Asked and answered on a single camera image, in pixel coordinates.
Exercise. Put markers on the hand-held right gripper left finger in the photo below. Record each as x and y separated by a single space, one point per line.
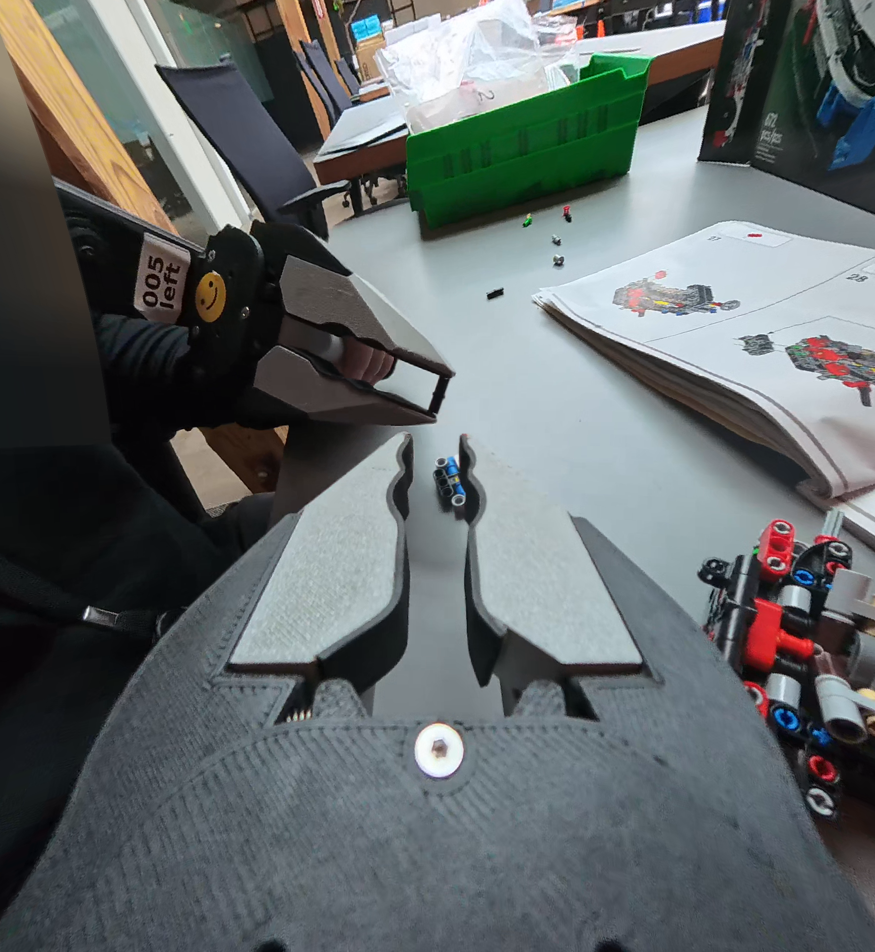
318 573

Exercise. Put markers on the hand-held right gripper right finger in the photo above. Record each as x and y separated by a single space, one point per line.
542 587

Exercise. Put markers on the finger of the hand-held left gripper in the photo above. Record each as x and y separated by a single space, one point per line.
311 387
341 309

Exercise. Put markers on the thin black lego piece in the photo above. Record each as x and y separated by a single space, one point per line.
442 393

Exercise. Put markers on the small black blue lego piece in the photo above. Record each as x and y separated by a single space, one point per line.
449 480

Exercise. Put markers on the person's left forearm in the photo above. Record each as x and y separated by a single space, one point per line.
155 372

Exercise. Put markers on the partly built lego model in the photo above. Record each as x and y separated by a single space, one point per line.
787 632

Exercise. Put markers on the lego instruction booklet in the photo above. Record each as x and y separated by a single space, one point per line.
742 342

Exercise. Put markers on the lego set box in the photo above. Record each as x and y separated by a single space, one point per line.
817 97

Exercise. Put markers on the person's left hand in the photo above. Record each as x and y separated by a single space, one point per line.
367 364

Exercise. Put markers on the black office chair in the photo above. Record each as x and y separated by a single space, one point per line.
244 134
326 74

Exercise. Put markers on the green plastic bin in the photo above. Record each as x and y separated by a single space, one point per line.
519 149

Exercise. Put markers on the clear plastic bags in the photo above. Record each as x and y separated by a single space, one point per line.
467 52

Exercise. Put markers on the person's torso in black clothing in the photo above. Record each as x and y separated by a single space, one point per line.
36 706

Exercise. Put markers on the wooden post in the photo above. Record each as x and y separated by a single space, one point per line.
73 111

